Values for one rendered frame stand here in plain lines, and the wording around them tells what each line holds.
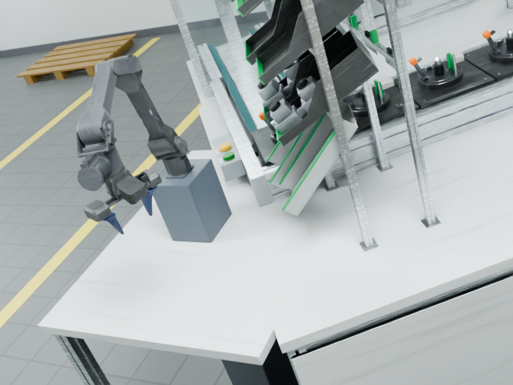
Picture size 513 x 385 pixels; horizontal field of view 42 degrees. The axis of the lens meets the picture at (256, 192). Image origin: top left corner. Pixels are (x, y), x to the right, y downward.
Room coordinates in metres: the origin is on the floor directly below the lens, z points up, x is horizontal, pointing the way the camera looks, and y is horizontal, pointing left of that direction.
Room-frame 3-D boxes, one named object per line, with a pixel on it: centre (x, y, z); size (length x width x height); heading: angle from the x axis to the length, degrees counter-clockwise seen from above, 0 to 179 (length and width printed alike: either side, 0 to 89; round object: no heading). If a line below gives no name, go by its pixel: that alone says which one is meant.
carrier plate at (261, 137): (1.89, -0.17, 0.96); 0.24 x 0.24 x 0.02; 2
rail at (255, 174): (2.16, -0.01, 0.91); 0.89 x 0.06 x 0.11; 2
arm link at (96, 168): (1.36, 0.30, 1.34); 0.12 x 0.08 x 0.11; 161
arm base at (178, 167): (1.71, 0.19, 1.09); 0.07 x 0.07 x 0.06; 55
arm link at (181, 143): (1.71, 0.19, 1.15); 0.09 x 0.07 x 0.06; 71
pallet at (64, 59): (6.99, 1.29, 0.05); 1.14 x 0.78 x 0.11; 55
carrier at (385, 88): (1.89, -0.43, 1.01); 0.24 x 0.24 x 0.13; 2
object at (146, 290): (1.68, 0.15, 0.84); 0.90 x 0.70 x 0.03; 145
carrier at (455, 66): (1.90, -0.67, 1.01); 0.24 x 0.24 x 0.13; 2
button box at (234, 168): (1.96, 0.05, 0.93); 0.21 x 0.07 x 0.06; 2
